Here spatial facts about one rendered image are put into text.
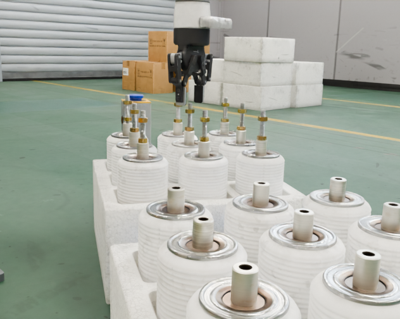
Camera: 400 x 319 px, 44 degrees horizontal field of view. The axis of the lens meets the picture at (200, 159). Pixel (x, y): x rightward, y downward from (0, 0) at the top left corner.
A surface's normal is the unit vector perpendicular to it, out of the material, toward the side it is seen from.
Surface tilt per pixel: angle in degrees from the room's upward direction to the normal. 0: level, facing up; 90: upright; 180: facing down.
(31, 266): 0
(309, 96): 90
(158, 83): 90
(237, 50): 90
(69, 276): 0
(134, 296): 0
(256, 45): 90
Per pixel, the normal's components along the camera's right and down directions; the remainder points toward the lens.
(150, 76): -0.76, 0.12
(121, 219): 0.26, 0.22
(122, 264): 0.03, -0.97
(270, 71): 0.68, 0.18
